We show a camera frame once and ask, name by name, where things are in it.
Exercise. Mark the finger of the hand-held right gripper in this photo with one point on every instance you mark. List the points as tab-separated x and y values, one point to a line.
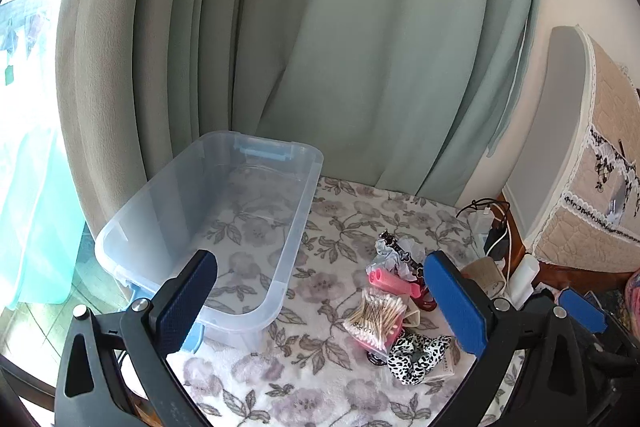
582	309

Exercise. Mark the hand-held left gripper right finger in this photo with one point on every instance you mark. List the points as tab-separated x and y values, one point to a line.
455	302

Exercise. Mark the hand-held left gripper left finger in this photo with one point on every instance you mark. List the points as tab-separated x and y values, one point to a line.
185	294

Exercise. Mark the red claw hair clip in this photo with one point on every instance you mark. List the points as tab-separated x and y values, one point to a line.
425	302

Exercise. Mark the brown packing tape roll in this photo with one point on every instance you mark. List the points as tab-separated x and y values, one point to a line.
485	274

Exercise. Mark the beige claw hair clip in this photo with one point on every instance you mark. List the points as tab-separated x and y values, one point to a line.
412	319

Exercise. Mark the white barcode card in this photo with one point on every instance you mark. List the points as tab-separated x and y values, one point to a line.
444	366

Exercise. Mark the leopard print scrunchie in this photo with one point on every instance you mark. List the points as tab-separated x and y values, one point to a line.
415	357

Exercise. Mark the cotton swab packet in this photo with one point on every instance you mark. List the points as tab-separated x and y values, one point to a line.
377	314

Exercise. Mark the black wavy hair clip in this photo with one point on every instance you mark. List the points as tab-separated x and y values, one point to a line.
395	244

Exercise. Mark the clear plastic container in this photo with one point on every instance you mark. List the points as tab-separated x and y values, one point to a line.
150	207

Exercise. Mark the wooden nightstand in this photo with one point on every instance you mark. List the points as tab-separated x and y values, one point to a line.
575	274

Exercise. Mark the white plastic bottle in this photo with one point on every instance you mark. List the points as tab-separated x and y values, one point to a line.
525	277

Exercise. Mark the pink hair roller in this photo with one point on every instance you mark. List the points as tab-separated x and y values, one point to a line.
387	279

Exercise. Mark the black charger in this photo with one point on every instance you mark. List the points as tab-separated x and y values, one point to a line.
497	242

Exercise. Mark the crumpled white paper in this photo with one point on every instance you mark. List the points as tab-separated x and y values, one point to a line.
387	259

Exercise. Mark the floral blanket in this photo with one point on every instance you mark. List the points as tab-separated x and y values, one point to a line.
325	227

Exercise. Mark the turquoise cloth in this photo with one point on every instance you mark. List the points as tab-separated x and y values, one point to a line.
35	217

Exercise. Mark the grey standing air conditioner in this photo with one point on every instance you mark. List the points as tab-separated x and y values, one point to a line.
555	132

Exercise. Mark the beige curtain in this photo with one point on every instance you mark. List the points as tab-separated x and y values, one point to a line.
100	82

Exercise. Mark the pale green curtain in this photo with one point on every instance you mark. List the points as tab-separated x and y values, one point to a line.
375	32

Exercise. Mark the purple hanging cloth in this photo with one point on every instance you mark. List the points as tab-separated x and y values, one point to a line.
36	29

